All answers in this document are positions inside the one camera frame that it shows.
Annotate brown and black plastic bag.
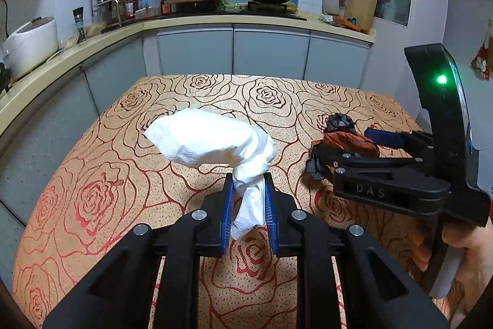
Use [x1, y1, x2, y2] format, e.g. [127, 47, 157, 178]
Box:
[306, 113, 380, 181]

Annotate white rice cooker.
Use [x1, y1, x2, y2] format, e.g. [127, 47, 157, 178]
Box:
[3, 17, 59, 81]

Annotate orange kitchen utensil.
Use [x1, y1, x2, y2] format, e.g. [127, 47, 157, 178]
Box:
[321, 14, 365, 33]

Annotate red hanging bag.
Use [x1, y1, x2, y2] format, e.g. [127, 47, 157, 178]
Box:
[471, 21, 493, 81]

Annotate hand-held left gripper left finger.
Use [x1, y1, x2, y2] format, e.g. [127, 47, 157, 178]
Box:
[42, 172, 235, 329]

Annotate white paper tissue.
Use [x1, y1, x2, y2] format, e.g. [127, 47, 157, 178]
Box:
[143, 109, 278, 240]

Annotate grey base cabinets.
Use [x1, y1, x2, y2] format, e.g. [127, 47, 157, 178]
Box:
[0, 24, 370, 229]

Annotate black power cable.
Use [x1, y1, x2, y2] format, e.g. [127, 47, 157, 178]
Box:
[1, 0, 10, 41]

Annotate beige kitchen counter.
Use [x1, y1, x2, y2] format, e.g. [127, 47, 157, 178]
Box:
[0, 11, 376, 145]

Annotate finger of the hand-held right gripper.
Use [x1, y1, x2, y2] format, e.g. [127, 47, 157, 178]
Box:
[318, 145, 438, 180]
[364, 129, 436, 153]

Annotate person's right hand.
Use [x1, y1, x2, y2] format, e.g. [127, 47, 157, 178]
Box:
[441, 198, 493, 329]

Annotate black gas hob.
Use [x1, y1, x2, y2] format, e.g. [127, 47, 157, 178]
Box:
[219, 0, 309, 21]

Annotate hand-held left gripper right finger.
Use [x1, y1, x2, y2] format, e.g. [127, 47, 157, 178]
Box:
[263, 175, 449, 329]

